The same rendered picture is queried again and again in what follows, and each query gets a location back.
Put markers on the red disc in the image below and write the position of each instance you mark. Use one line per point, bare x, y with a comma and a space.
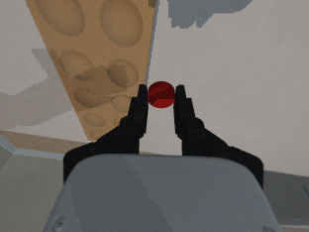
161, 94

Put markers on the brown wooden tray with round pockets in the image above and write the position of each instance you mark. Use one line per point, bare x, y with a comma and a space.
100, 49

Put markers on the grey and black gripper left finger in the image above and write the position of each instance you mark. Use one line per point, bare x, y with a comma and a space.
124, 139

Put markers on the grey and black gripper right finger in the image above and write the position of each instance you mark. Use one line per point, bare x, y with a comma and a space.
202, 143

